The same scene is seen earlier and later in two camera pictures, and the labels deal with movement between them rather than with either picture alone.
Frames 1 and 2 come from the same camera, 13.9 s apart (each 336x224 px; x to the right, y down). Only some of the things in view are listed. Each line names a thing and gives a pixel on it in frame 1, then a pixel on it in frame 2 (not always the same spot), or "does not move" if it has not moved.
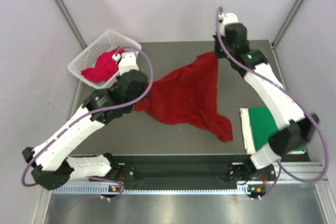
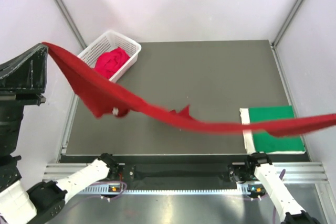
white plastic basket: [111, 41] does not move
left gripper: [118, 77] to [25, 75]
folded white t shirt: [245, 123] does not move
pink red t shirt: [105, 68] does not move
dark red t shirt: [190, 95] to [108, 97]
